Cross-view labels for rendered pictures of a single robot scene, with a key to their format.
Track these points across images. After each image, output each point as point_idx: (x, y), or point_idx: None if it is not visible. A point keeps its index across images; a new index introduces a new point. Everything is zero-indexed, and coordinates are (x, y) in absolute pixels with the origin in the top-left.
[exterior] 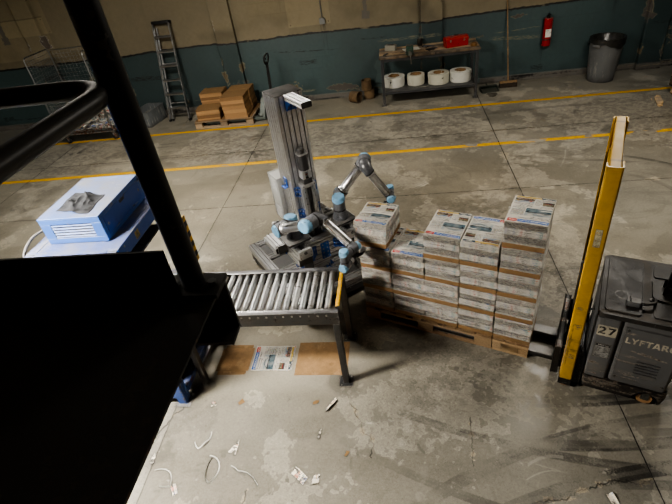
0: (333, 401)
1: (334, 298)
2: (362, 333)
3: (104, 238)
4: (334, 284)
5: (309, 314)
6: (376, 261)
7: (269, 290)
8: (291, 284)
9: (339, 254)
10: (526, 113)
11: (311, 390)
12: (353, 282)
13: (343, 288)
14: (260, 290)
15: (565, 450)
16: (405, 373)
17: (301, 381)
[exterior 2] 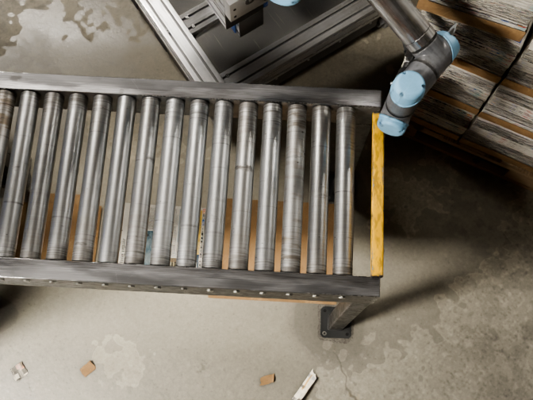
0: (308, 380)
1: (297, 71)
2: (367, 180)
3: None
4: (303, 41)
5: (292, 293)
6: (465, 51)
7: (153, 168)
8: (223, 155)
9: (394, 95)
10: None
11: (254, 344)
12: (350, 30)
13: (362, 134)
14: (125, 169)
15: None
16: (472, 309)
17: (228, 317)
